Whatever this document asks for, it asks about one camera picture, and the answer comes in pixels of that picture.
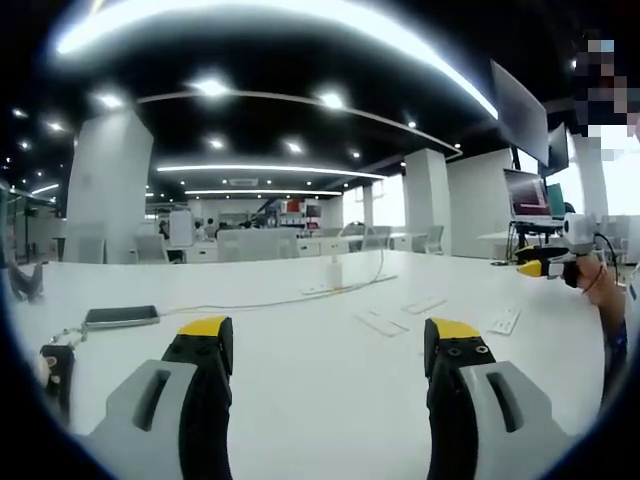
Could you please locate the white charger plug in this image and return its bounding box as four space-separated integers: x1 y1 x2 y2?
325 253 347 289

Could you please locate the black monitor stand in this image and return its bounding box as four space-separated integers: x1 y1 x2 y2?
506 218 569 263

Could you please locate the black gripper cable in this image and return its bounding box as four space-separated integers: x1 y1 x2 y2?
593 231 622 269

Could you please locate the white socket holder slot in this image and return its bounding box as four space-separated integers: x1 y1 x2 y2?
353 309 412 338

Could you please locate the person's right hand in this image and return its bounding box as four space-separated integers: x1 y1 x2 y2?
574 252 627 307

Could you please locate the white mesh office chair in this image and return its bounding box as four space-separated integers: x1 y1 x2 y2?
133 233 171 265
360 225 394 252
422 224 446 257

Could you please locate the teal screen monitor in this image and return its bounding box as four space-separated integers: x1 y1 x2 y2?
544 182 567 221

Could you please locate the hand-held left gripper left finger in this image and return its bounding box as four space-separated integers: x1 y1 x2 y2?
74 315 235 480

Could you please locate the white rolling whiteboard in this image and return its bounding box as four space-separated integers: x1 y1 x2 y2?
168 209 195 248

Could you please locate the large dark monitor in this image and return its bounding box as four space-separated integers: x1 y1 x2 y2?
489 58 551 167

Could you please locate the dark smartphone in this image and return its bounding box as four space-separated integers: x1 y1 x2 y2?
84 305 162 332

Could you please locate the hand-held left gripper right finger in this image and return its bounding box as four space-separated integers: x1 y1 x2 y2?
423 316 576 480

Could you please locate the small dark monitor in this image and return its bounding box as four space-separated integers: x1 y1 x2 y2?
538 122 571 179

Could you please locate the metal key chain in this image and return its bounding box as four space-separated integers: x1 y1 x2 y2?
48 323 90 347

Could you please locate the white flat plastic plate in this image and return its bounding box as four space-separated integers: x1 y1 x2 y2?
401 295 448 316

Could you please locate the black key pouch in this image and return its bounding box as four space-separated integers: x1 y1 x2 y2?
38 342 77 429

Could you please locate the white socket holder cover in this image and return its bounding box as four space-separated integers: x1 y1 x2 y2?
486 306 523 336

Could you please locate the white charging cable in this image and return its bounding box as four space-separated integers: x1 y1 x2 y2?
155 232 386 318

